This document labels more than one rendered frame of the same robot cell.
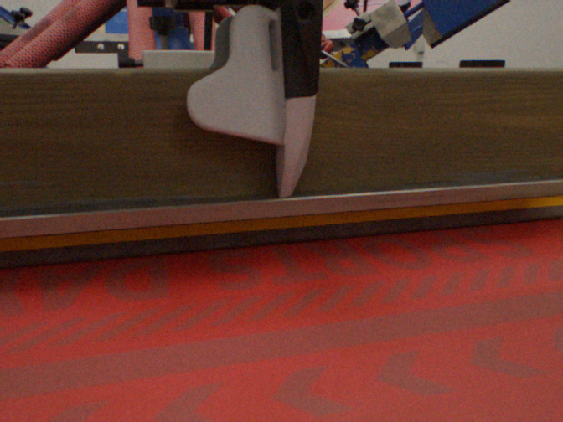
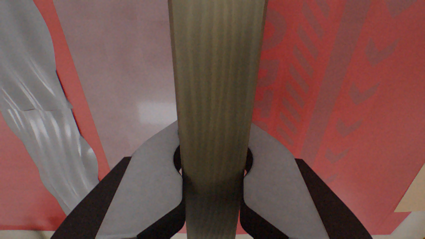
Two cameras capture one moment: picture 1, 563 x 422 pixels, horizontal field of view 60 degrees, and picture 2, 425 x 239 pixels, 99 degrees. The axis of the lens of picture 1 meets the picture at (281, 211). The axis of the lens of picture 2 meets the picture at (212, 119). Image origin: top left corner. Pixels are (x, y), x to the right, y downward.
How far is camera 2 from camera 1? 30 cm
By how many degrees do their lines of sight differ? 82
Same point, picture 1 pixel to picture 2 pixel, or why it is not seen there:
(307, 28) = (343, 222)
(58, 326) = not seen: hidden behind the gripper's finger
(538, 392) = (402, 52)
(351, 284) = (285, 82)
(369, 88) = (254, 80)
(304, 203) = not seen: hidden behind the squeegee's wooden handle
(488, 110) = not seen: outside the picture
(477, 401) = (388, 78)
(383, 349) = (343, 95)
